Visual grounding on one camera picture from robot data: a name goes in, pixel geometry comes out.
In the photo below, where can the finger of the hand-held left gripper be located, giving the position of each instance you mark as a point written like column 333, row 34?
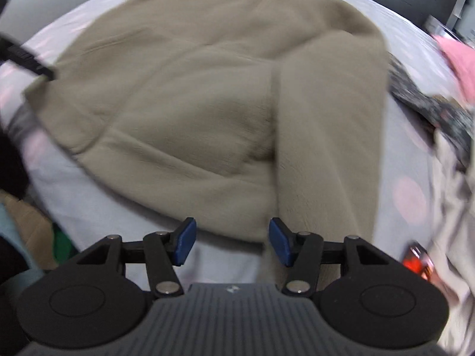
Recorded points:
column 46, row 72

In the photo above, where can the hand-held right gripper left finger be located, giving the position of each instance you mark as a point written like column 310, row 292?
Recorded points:
column 185, row 239

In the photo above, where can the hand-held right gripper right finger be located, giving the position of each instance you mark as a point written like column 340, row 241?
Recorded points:
column 279, row 241

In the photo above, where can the beige fleece sweater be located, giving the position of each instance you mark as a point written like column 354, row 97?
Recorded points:
column 200, row 111

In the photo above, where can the green cloth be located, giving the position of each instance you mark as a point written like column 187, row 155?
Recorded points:
column 65, row 243

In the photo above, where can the red shiny object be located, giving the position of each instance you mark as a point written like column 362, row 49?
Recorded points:
column 419, row 263

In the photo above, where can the tan cloth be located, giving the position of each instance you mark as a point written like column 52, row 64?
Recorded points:
column 31, row 230

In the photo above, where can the light blue cloth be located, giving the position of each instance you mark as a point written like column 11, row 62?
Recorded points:
column 11, row 230

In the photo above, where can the pink dotted bed sheet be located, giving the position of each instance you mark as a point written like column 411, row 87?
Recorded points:
column 404, row 137

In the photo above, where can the cream cloth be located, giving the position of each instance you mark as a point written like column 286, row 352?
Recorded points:
column 451, row 200

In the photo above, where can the dark floral patterned cloth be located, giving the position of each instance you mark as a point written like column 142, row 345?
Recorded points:
column 426, row 107

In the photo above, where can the pink cloth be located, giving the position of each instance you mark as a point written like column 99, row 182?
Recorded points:
column 460, row 66

